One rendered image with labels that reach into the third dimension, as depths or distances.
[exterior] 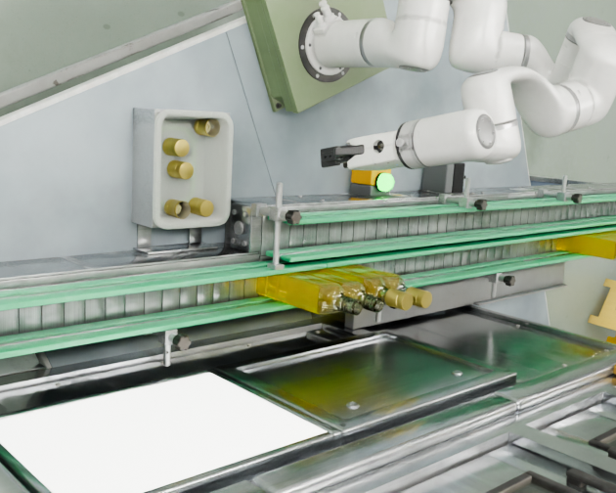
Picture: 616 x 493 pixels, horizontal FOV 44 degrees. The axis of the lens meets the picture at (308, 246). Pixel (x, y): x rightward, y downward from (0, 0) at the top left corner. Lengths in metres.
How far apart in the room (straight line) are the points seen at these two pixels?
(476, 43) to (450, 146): 0.38
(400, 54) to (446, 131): 0.35
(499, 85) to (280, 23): 0.58
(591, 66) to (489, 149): 0.30
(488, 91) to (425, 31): 0.30
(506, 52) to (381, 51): 0.23
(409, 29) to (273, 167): 0.47
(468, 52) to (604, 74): 0.25
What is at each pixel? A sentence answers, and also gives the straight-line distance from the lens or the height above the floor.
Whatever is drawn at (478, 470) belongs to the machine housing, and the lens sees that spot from 1.21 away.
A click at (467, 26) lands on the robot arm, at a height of 1.18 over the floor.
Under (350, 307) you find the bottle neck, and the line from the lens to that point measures 1.37.
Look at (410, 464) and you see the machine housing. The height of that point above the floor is 1.41.
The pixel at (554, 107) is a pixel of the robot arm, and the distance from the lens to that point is 1.28.
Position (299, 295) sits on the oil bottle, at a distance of 1.45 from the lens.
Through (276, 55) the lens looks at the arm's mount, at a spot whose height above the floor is 0.82.
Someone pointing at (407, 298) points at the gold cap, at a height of 1.16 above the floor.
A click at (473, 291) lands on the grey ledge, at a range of 2.12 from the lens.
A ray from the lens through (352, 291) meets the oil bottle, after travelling 1.44.
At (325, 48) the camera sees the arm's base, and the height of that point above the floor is 0.89.
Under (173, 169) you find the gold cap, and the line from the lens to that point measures 1.50.
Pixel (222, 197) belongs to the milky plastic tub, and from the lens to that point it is 1.52.
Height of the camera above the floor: 2.06
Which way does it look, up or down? 46 degrees down
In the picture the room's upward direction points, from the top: 104 degrees clockwise
